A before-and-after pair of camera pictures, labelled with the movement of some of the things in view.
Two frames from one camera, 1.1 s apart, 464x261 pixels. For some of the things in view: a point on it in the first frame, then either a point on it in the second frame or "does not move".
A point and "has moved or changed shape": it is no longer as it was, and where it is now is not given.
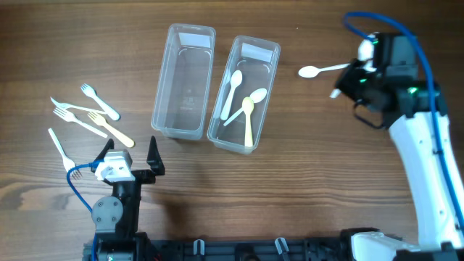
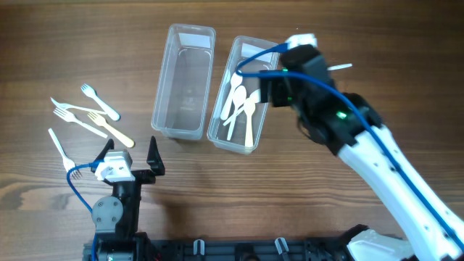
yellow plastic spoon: x=248 y=105 does not move
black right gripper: x=348 y=81 → x=274 y=91
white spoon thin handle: x=257 y=95 does not move
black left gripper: x=141 y=175 does not move
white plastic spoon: x=335 y=93 has moved or changed shape
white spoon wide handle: x=235 y=80 does not move
